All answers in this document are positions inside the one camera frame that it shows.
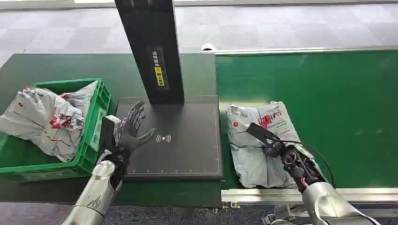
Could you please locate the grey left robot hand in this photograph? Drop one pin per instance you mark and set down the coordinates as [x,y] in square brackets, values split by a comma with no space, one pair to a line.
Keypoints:
[129,136]

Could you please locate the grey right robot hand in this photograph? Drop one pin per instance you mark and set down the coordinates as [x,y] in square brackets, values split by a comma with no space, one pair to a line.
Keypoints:
[293,161]

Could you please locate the grey parcel bag red print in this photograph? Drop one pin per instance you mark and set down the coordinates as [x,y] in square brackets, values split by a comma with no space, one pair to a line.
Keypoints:
[248,161]

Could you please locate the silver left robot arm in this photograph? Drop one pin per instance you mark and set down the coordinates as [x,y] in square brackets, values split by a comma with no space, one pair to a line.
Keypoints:
[96,192]

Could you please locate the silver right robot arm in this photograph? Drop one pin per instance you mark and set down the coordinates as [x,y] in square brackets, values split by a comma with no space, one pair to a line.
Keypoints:
[326,205]

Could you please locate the white label on crate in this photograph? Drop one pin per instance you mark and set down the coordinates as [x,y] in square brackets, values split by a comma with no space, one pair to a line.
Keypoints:
[98,129]

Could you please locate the green plastic crate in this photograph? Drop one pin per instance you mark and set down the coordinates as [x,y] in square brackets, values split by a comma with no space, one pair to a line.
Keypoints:
[84,158]

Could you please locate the small grey parcel bag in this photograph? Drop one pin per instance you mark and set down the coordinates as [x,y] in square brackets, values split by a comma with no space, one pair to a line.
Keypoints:
[82,99]

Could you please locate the green conveyor belt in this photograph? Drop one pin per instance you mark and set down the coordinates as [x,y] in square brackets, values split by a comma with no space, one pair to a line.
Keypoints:
[342,108]

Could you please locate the yellow black column label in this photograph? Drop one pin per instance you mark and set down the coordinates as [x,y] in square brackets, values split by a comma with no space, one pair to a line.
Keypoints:
[160,70]

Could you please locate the large crumpled grey parcel bag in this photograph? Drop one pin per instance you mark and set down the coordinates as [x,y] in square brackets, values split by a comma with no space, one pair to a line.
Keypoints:
[34,118]

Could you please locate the black scanner column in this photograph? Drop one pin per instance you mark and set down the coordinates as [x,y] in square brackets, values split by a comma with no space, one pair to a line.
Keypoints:
[146,31]

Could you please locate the white conveyor end cap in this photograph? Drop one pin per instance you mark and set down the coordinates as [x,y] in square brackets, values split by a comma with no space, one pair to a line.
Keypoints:
[208,47]

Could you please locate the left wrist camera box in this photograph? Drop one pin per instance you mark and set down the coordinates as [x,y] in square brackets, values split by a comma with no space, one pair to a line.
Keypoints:
[107,133]

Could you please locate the wide aluminium conveyor rail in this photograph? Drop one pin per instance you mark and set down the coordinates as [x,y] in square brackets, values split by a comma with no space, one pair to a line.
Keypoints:
[264,195]

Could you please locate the grey conveyor support bracket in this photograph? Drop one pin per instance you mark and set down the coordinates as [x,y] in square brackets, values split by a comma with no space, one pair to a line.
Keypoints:
[280,216]

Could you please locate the black scanner base plate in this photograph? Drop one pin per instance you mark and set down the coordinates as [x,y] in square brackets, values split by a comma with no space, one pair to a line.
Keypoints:
[186,155]

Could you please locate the thin aluminium conveyor rail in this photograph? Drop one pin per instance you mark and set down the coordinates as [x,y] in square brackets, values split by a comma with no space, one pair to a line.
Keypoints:
[311,50]

